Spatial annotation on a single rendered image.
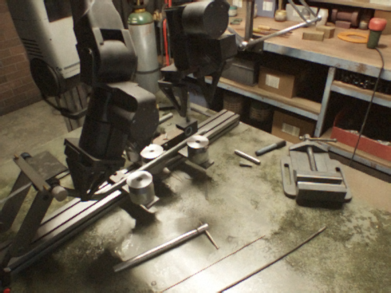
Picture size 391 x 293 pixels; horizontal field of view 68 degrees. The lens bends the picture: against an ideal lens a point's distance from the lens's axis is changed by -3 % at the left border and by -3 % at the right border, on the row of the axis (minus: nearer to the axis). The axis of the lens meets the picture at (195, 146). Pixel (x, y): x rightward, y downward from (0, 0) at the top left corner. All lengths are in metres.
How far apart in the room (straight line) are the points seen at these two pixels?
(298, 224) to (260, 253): 0.11
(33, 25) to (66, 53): 0.14
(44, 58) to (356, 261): 1.08
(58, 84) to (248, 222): 0.85
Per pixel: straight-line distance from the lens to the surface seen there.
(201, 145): 0.67
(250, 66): 2.13
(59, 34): 1.16
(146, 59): 2.52
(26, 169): 0.59
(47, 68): 1.19
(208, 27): 0.51
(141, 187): 0.58
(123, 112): 0.44
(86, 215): 0.65
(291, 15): 2.53
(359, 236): 0.67
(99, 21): 0.49
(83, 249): 0.63
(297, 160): 0.78
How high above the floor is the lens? 1.36
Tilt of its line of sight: 36 degrees down
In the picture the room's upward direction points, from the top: 2 degrees counter-clockwise
